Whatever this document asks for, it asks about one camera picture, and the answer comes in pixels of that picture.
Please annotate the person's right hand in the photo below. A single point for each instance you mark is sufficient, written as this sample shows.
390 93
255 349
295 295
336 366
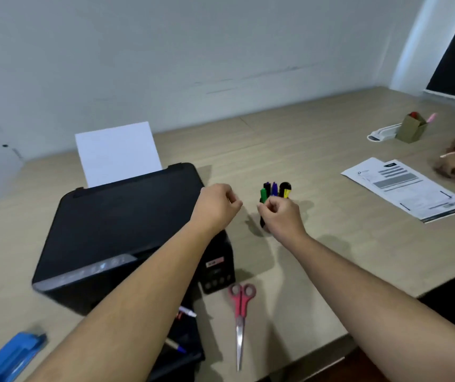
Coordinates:
285 220

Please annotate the person's left hand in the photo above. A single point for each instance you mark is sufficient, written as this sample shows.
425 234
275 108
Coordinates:
213 208

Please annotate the person's left thumb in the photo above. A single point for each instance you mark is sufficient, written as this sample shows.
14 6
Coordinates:
235 200

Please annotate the person's right fingers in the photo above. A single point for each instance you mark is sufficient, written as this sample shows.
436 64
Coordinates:
267 208

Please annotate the person's left forearm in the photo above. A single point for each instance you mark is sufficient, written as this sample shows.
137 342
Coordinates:
132 302

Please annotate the person's right forearm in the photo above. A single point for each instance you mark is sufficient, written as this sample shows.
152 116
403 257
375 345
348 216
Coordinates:
370 302

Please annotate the green marker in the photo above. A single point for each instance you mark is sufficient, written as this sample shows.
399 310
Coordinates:
264 194

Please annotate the slim black marker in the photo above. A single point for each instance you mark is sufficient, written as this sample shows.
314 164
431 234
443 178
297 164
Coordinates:
267 187

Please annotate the blue marker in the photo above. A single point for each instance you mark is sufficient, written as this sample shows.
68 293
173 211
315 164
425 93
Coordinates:
274 188

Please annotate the yellow highlighter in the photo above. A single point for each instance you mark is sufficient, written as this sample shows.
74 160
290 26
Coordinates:
287 193

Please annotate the thick black marker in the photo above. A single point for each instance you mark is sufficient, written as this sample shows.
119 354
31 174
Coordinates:
285 185

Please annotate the black printer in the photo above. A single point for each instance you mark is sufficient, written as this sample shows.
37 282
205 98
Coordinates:
120 230

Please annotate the white pen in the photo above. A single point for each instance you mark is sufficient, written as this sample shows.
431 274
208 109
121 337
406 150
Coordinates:
187 312

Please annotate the white paper sheet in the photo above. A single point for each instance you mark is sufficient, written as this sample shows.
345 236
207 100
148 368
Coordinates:
118 155

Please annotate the white flat tray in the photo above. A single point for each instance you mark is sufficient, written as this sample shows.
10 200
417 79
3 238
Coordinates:
382 133

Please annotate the printed white document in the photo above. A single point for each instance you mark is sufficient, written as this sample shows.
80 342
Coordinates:
406 188

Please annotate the blue tipped pen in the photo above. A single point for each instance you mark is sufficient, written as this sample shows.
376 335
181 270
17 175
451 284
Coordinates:
176 346

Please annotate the olive pen box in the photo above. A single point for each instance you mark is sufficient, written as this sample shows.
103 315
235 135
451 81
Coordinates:
410 131

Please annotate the red item in box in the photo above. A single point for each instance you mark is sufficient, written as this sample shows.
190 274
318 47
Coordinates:
414 115

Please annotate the pink pen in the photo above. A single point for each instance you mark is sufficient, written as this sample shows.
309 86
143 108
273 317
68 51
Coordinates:
431 117

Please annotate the thin wooden stick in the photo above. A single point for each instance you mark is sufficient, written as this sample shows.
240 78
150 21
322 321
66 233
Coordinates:
450 153

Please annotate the blue stapler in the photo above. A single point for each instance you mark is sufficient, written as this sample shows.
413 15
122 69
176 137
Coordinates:
8 358

